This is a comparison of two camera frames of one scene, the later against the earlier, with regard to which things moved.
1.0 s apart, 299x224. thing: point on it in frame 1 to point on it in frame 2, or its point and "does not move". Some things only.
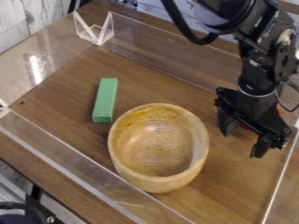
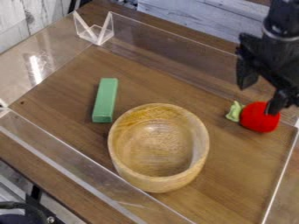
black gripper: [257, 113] to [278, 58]
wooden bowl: [158, 143] does not move
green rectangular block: [105, 108] does not move
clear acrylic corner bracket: [95, 33] does not move
